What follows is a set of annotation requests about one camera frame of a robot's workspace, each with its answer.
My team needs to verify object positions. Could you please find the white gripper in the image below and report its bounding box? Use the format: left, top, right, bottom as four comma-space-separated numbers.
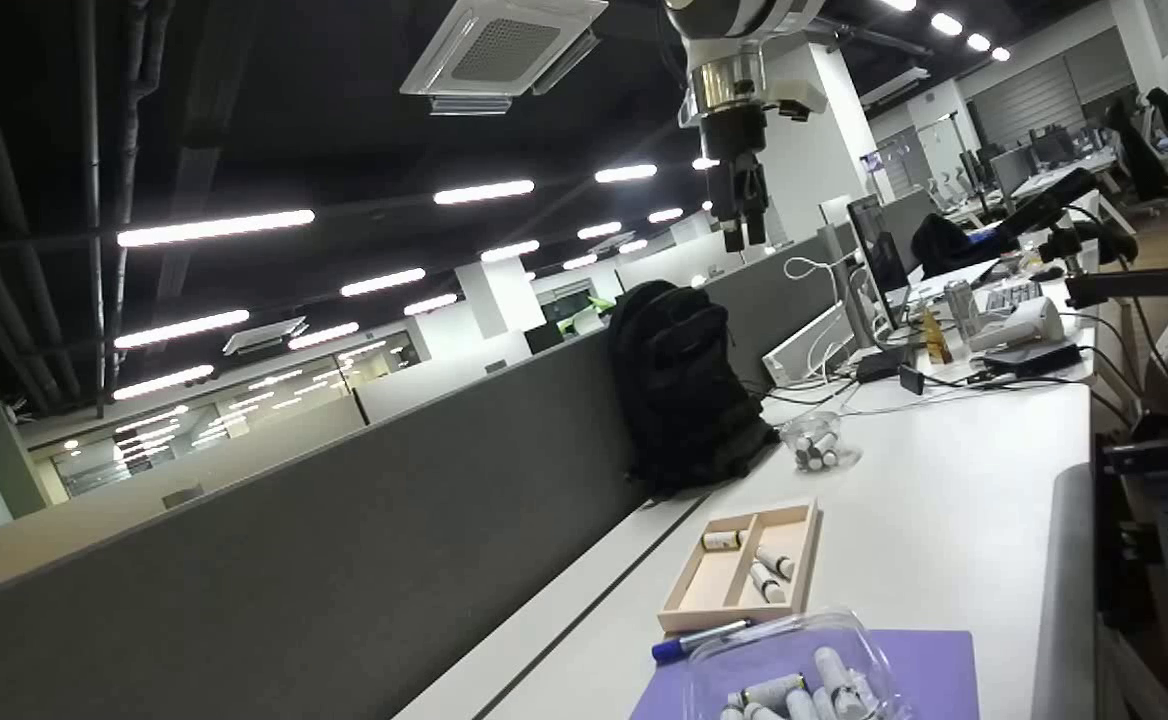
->
700, 103, 768, 251

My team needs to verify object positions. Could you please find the small white bottle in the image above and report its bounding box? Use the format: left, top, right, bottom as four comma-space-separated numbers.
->
753, 574, 783, 603

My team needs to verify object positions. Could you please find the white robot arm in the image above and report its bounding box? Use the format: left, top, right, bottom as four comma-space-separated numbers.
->
665, 0, 824, 251

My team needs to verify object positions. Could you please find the small bottle in tray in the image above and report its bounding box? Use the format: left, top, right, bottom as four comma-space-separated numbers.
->
700, 528, 744, 553
760, 553, 796, 581

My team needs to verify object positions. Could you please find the wooden compartment tray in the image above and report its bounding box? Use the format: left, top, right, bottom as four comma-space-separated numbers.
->
658, 501, 824, 635

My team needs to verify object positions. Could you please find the computer monitor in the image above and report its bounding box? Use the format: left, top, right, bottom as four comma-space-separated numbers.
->
847, 198, 910, 319

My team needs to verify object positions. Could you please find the black backpack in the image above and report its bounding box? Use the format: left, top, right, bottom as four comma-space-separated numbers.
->
609, 282, 778, 490

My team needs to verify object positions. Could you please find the clear glass bowl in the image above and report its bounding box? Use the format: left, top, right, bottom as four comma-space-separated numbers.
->
783, 411, 859, 473

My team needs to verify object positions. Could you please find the ceiling air conditioner unit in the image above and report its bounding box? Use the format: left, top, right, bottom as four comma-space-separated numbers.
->
402, 0, 609, 118

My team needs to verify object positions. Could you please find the blue marker pen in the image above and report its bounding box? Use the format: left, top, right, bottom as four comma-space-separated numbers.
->
652, 616, 802, 670

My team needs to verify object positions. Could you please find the purple mat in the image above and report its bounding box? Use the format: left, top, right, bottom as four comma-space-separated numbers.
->
633, 628, 980, 720

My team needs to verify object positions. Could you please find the grey desk partition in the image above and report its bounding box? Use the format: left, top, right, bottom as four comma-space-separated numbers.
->
0, 232, 840, 720

